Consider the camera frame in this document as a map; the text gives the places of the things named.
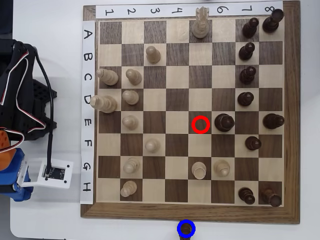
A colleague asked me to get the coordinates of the light wooden king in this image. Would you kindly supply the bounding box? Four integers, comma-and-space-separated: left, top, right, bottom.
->
89, 94, 118, 114

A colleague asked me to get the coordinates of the dark wooden rook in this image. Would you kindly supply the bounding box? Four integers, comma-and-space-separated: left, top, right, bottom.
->
261, 8, 285, 34

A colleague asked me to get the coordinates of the light wooden queen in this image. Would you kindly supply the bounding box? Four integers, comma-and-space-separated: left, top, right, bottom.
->
191, 6, 210, 40

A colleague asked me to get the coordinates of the wooden chess board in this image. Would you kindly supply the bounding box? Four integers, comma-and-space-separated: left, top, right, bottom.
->
80, 0, 301, 225

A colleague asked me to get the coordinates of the light wooden pawn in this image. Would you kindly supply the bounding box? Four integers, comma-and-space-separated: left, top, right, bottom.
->
125, 68, 143, 86
121, 114, 139, 131
119, 180, 138, 198
145, 45, 161, 65
144, 138, 161, 154
121, 89, 140, 106
122, 157, 141, 176

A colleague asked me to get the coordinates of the white paper letter strip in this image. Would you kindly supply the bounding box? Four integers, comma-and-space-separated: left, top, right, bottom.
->
79, 20, 96, 205

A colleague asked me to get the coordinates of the white paper number strip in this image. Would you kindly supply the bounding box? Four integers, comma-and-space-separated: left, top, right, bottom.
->
96, 4, 283, 19

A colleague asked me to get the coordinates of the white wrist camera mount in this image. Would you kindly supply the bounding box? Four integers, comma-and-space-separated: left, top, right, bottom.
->
16, 157, 75, 190

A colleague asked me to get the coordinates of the light wooden rook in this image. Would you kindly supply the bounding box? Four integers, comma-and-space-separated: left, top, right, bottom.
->
191, 161, 207, 180

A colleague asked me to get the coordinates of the black camera cable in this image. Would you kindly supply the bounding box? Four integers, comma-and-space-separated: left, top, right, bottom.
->
26, 44, 56, 177

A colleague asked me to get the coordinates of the reddish brown wooden rook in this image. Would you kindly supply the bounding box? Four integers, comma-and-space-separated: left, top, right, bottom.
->
259, 187, 283, 208

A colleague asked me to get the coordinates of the dark wooden king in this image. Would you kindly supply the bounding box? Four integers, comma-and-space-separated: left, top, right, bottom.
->
262, 113, 285, 130

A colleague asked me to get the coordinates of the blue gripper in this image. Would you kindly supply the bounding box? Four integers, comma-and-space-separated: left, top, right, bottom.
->
0, 147, 35, 203

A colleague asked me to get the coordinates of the dark pawn column 6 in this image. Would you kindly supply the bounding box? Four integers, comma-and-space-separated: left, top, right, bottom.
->
214, 113, 236, 133

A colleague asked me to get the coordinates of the dark wooden pawn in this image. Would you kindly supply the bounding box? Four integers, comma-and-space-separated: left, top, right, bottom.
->
178, 221, 195, 240
239, 66, 257, 86
238, 42, 256, 62
238, 187, 256, 205
244, 135, 263, 151
236, 91, 255, 108
241, 17, 260, 40

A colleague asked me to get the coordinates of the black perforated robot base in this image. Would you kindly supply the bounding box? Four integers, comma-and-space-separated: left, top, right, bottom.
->
31, 78, 58, 141

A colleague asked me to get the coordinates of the light wooden bishop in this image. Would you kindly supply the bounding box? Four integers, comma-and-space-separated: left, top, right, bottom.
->
213, 159, 231, 178
96, 68, 119, 87

